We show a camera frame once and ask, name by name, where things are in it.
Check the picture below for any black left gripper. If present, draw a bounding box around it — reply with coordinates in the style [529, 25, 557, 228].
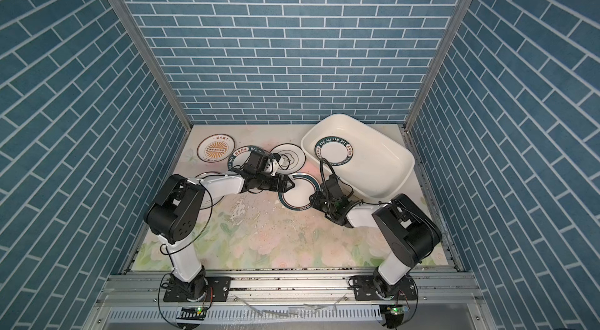
[255, 173, 296, 193]

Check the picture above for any green red ring plate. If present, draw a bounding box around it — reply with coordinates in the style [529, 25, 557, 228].
[278, 173, 320, 211]

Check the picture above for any green rim plate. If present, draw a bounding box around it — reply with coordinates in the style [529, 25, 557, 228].
[314, 136, 354, 166]
[227, 145, 266, 172]

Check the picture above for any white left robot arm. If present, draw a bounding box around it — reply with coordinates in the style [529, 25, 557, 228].
[145, 172, 295, 283]

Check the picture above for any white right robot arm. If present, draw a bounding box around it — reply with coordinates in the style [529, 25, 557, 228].
[309, 175, 442, 292]

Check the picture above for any white plastic bin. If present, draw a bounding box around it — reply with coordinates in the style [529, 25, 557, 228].
[300, 114, 415, 201]

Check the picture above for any white plate grey emblem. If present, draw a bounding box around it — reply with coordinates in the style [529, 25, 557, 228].
[270, 143, 306, 175]

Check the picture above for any floral table mat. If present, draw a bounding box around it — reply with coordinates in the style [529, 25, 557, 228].
[130, 123, 448, 271]

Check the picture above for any orange sunburst plate far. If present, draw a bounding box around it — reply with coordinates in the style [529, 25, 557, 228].
[196, 134, 235, 163]

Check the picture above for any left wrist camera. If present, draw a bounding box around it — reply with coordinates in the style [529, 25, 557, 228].
[244, 151, 281, 175]

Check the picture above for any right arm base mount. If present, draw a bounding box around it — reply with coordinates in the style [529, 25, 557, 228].
[348, 272, 418, 301]

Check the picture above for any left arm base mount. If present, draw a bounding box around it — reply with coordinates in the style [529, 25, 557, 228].
[161, 267, 231, 303]

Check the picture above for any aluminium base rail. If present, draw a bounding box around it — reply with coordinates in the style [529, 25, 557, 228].
[84, 269, 491, 329]

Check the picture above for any aluminium corner post right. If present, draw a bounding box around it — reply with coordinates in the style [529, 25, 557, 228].
[404, 0, 473, 132]

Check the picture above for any aluminium corner post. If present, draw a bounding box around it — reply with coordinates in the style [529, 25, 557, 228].
[404, 0, 473, 132]
[108, 0, 193, 133]

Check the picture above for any aluminium corner post left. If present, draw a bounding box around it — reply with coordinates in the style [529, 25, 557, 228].
[108, 0, 193, 133]

